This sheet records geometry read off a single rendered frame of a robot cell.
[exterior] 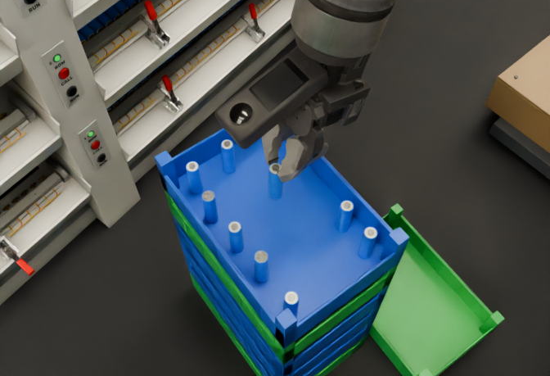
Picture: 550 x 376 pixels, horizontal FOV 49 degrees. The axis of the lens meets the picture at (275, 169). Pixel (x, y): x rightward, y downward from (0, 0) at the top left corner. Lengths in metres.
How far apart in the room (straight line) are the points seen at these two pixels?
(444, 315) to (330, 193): 0.48
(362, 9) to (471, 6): 1.27
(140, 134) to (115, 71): 0.20
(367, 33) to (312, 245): 0.37
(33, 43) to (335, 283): 0.54
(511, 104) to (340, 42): 0.92
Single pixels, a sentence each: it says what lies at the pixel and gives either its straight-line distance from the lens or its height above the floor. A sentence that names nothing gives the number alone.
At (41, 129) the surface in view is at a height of 0.36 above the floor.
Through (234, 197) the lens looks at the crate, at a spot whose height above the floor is 0.40.
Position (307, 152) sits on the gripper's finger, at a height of 0.62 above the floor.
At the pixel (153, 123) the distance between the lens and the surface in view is 1.29.
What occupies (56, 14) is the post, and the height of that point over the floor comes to 0.56.
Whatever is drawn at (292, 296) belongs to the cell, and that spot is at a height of 0.47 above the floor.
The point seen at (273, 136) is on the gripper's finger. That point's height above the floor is 0.60.
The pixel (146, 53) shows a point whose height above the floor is 0.35.
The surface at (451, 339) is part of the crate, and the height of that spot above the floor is 0.00.
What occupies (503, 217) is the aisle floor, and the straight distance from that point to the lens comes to 1.42.
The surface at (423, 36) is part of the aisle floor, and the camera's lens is 1.70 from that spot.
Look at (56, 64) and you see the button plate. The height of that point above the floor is 0.49.
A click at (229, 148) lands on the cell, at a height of 0.47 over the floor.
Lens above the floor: 1.18
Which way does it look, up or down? 58 degrees down
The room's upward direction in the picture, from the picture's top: straight up
